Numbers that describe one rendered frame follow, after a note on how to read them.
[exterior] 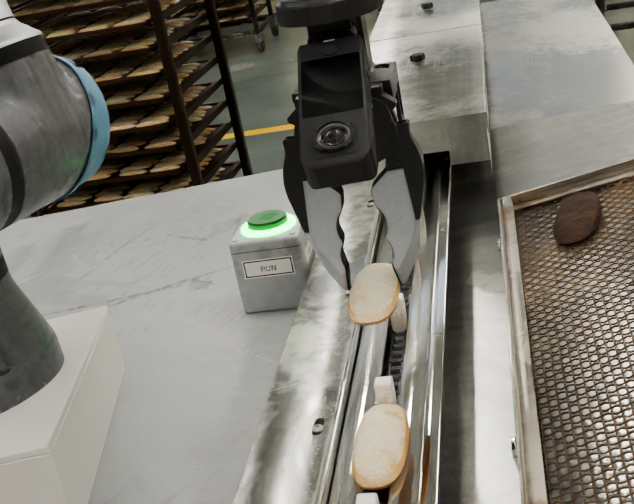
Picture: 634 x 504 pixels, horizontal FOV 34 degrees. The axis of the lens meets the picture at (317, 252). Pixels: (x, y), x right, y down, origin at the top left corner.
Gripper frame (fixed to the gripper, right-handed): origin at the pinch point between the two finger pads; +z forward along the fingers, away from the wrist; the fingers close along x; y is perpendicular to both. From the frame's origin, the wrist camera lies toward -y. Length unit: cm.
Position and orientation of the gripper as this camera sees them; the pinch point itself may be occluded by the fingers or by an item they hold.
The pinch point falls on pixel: (371, 273)
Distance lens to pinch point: 76.5
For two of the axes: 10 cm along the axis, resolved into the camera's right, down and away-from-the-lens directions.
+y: 1.3, -3.9, 9.1
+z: 1.8, 9.1, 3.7
